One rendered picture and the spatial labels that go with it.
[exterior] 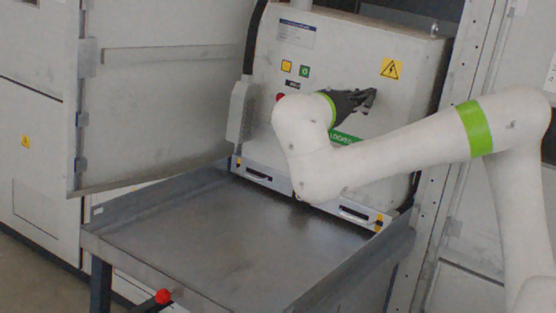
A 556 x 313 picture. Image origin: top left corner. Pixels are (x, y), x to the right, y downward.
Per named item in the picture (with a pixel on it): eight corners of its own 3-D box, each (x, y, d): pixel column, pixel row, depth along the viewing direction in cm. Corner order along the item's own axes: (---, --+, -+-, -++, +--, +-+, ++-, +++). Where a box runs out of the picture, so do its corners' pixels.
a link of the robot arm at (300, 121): (296, 89, 116) (253, 105, 122) (316, 151, 117) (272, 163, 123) (330, 80, 127) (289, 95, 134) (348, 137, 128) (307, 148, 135)
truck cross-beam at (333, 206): (387, 237, 161) (392, 217, 159) (229, 171, 186) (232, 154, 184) (395, 231, 165) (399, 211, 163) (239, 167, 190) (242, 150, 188)
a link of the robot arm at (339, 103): (340, 93, 127) (303, 83, 131) (330, 145, 131) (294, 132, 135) (352, 89, 132) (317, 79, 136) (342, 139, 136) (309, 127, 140)
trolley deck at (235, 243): (287, 368, 118) (292, 343, 116) (79, 246, 147) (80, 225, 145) (412, 249, 172) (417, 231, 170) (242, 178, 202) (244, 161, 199)
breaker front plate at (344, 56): (381, 218, 161) (424, 43, 143) (238, 161, 183) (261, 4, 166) (384, 217, 162) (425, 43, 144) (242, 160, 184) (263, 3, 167)
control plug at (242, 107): (237, 145, 169) (246, 85, 163) (224, 140, 171) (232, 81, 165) (253, 140, 175) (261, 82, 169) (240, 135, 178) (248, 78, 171)
